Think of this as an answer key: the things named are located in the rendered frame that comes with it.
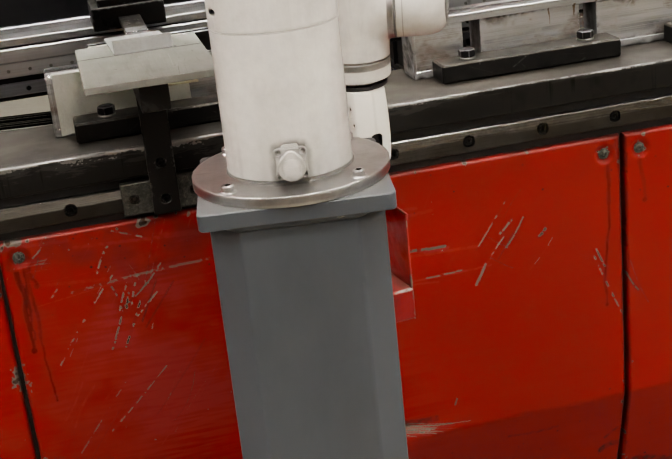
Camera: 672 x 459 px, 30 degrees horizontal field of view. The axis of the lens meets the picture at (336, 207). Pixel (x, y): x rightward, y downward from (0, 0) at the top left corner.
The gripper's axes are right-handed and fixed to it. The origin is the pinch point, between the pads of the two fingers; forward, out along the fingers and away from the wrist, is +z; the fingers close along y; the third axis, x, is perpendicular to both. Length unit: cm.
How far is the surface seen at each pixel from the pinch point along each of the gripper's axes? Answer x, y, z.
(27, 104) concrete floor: 14, -430, 122
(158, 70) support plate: -19.2, -22.7, -13.8
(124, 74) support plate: -23.5, -24.0, -13.7
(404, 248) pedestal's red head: 4.6, 1.5, 8.4
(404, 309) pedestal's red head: 3.3, 3.4, 16.3
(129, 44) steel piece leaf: -19.6, -36.4, -14.0
